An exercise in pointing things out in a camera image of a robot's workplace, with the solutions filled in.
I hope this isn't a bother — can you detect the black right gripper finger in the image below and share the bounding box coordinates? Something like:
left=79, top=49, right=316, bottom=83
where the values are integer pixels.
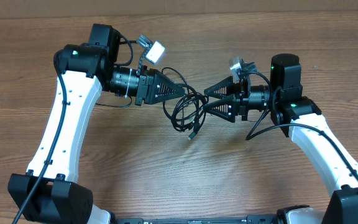
left=204, top=76, right=234, bottom=99
left=203, top=95, right=237, bottom=123

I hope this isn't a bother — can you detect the black usb cable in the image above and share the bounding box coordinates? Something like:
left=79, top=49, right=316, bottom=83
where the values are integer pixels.
left=160, top=67, right=209, bottom=140

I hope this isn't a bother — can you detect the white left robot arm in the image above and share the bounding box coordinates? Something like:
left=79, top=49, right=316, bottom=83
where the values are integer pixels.
left=7, top=24, right=185, bottom=223

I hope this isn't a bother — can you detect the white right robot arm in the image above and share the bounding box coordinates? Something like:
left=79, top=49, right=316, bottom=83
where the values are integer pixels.
left=204, top=54, right=358, bottom=223

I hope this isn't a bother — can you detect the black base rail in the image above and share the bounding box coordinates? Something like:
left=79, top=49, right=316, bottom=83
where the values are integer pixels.
left=113, top=213, right=332, bottom=224

